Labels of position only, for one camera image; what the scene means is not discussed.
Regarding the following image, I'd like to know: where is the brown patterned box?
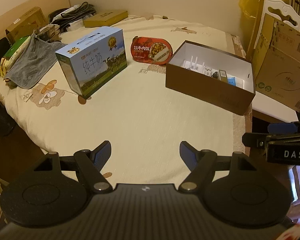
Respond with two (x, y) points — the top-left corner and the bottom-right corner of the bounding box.
(37, 24), (62, 42)

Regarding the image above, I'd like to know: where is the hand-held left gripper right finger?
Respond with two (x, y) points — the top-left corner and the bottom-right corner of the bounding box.
(178, 141), (256, 194)

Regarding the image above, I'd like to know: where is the grey cloth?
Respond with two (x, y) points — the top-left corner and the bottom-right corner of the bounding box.
(4, 32), (68, 89)

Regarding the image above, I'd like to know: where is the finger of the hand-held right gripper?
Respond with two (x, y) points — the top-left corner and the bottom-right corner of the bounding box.
(242, 132), (268, 148)
(268, 121), (300, 135)

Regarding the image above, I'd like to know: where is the red food tray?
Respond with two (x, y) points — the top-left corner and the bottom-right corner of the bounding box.
(130, 36), (174, 66)

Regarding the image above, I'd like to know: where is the yellow object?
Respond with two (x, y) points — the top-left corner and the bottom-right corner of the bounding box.
(0, 57), (14, 79)

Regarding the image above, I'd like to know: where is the gold box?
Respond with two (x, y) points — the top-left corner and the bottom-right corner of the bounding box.
(83, 10), (128, 28)
(216, 69), (228, 81)

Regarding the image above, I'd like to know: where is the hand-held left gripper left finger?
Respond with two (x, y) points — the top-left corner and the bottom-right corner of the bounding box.
(34, 140), (113, 194)

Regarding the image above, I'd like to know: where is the large cardboard box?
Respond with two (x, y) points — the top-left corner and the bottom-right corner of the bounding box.
(254, 21), (300, 112)

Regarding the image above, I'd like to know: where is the flat gold box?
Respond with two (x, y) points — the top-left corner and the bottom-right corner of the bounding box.
(83, 10), (128, 28)

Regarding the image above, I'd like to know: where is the white side table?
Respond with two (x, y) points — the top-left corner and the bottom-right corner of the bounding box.
(251, 101), (298, 124)

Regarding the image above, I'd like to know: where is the blue milk carton box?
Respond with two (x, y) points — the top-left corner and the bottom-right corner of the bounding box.
(55, 26), (127, 99)

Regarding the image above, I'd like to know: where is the cream printed blanket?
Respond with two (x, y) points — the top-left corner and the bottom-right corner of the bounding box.
(0, 14), (253, 180)

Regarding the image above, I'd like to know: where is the black strap bag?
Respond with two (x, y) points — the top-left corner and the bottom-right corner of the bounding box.
(49, 2), (97, 32)

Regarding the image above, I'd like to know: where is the green box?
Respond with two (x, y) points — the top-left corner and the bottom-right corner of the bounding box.
(2, 36), (32, 60)

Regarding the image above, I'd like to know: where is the white router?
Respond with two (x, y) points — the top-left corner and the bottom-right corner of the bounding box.
(184, 54), (208, 74)

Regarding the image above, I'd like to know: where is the small cardboard box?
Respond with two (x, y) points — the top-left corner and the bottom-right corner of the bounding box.
(5, 7), (48, 43)

